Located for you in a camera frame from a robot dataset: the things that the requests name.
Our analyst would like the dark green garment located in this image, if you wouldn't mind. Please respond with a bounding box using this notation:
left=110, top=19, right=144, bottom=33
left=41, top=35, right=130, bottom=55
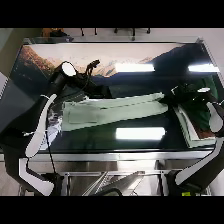
left=179, top=76, right=221, bottom=133

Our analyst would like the pale green shirt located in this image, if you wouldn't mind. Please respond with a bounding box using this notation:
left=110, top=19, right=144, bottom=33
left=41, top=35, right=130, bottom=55
left=61, top=92, right=169, bottom=133

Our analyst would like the red-brown garment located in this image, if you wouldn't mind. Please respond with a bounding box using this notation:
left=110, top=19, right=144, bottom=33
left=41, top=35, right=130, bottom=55
left=194, top=121, right=216, bottom=140

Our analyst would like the silver frame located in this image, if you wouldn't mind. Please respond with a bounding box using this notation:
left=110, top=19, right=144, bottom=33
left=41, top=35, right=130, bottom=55
left=0, top=35, right=224, bottom=197

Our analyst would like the black chair base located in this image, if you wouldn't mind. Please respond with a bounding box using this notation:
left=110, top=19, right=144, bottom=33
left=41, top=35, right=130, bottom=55
left=113, top=27, right=152, bottom=42

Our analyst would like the black cable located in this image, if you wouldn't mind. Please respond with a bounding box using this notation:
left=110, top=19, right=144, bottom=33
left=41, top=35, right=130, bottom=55
left=43, top=128, right=58, bottom=176

